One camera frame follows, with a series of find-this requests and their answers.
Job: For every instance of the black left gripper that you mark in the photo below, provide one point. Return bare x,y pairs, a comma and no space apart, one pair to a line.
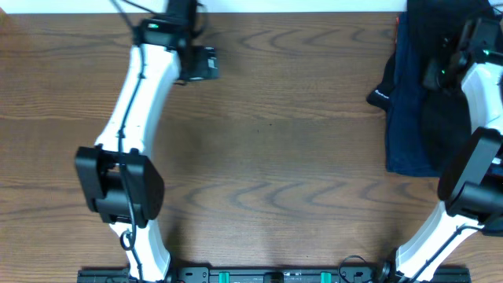
203,62

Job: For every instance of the black shorts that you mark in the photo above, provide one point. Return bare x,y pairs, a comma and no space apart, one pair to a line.
448,36

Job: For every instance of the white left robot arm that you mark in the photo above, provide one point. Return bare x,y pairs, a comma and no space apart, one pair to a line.
117,176

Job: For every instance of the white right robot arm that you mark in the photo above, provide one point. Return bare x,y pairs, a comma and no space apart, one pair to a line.
470,186

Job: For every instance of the black garment with logo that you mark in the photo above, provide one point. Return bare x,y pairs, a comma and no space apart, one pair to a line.
380,97

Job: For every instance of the navy blue garment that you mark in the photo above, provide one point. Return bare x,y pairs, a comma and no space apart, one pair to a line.
405,153

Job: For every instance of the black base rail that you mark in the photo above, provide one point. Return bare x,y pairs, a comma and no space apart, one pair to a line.
200,274

